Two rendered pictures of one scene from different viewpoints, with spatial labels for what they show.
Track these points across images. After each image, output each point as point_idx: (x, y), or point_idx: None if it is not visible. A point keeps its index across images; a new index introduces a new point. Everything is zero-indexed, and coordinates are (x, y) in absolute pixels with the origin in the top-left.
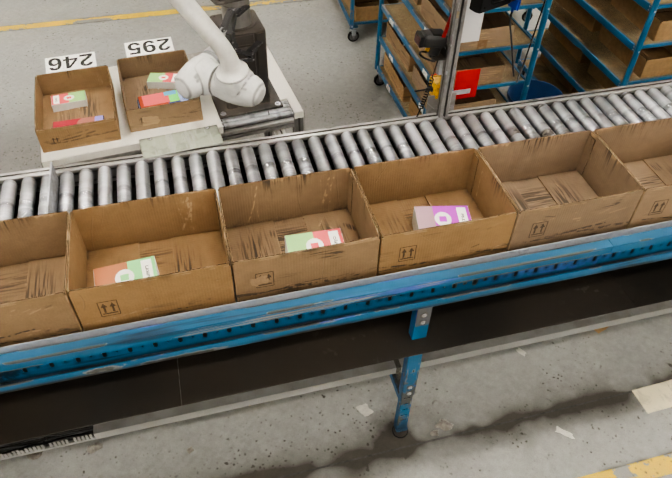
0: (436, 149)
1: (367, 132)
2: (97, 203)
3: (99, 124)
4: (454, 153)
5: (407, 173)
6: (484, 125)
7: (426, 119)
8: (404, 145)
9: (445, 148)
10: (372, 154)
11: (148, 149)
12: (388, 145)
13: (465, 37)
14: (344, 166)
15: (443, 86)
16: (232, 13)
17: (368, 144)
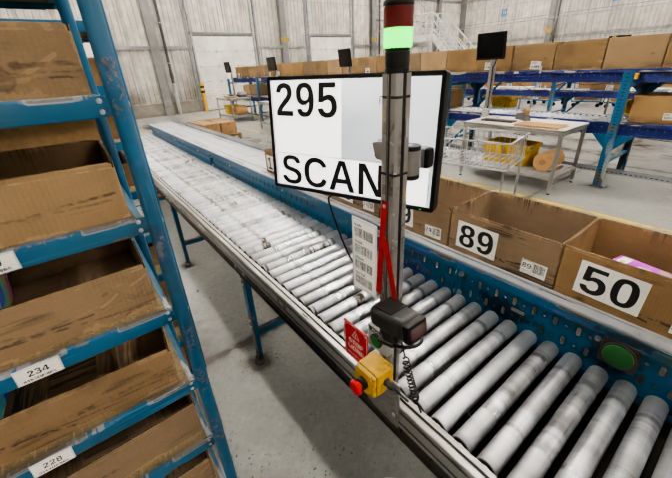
0: (463, 372)
1: (513, 475)
2: None
3: None
4: (591, 255)
5: (650, 293)
6: (373, 347)
7: (412, 402)
8: (493, 406)
9: (453, 364)
10: (552, 441)
11: None
12: (513, 426)
13: (368, 287)
14: (622, 470)
15: (399, 351)
16: None
17: (539, 457)
